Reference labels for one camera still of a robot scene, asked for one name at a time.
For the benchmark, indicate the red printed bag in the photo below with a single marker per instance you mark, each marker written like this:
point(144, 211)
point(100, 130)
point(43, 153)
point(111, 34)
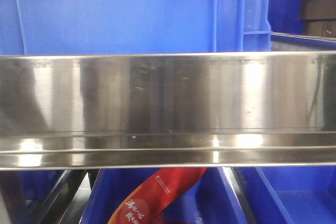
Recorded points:
point(152, 196)

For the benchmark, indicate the blue bin lower right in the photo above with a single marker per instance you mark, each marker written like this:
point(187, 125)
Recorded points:
point(290, 194)

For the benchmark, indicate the large blue crate upper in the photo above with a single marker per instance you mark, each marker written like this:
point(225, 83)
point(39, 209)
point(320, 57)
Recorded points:
point(63, 27)

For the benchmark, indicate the steel shelf beam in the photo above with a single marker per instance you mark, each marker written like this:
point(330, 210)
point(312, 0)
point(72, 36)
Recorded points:
point(273, 108)

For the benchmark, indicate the blue bin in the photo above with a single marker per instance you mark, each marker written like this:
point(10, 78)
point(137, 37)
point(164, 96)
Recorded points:
point(290, 194)
point(211, 200)

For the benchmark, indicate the blue bin lower middle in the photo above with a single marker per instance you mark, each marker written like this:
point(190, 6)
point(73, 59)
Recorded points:
point(211, 200)

